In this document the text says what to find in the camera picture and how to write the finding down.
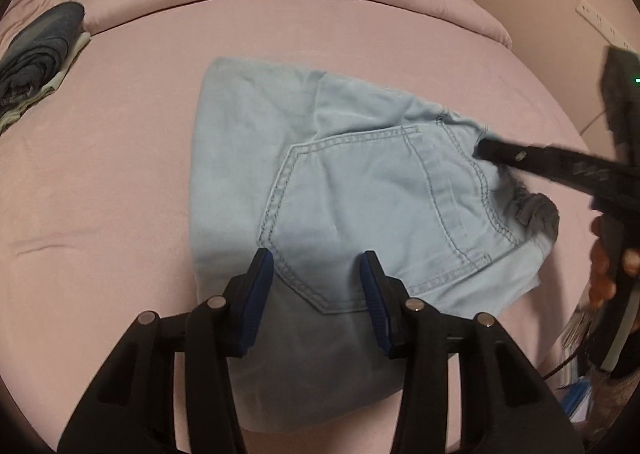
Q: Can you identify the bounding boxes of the light blue strawberry pants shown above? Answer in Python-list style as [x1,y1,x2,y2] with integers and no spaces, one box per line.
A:
[190,58,560,434]

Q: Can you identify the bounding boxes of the beige sleeved forearm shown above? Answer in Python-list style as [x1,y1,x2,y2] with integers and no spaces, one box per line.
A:
[585,370,639,442]

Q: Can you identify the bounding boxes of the person right hand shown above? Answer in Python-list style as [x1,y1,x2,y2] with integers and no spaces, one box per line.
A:
[588,216,639,310]

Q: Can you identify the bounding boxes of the pink bed sheet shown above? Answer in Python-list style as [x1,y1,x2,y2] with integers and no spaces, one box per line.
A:
[1,0,584,445]

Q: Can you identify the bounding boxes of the dark blue folded jeans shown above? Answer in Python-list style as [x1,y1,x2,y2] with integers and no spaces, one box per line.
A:
[1,2,85,113]

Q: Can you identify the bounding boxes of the pale green folded garment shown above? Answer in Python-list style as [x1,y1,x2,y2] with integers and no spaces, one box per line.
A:
[0,32,91,135]

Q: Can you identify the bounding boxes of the white wall socket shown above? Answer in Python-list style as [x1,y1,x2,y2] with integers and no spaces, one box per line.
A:
[575,0,639,52]

